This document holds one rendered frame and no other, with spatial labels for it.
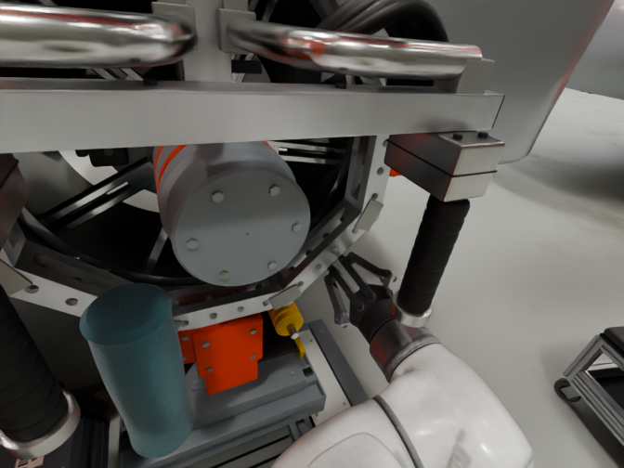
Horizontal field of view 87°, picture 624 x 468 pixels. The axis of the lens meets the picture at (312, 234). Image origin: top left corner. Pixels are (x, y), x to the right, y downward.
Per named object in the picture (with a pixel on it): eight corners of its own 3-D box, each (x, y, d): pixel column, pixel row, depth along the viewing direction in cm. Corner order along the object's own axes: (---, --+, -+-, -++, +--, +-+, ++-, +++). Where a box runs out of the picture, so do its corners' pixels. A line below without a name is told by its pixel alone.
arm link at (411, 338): (451, 351, 47) (424, 320, 52) (430, 333, 41) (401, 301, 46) (405, 392, 48) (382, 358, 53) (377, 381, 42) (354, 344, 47)
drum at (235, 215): (257, 193, 52) (256, 98, 44) (312, 278, 36) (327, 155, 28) (161, 203, 46) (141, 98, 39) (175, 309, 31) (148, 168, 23)
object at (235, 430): (280, 320, 121) (281, 301, 115) (323, 411, 94) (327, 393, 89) (127, 362, 101) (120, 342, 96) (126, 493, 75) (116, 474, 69)
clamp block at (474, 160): (419, 160, 36) (433, 110, 33) (486, 198, 29) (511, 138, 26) (381, 163, 34) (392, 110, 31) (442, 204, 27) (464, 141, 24)
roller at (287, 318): (263, 255, 87) (263, 237, 84) (307, 341, 65) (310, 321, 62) (241, 259, 85) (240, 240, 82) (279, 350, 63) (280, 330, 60)
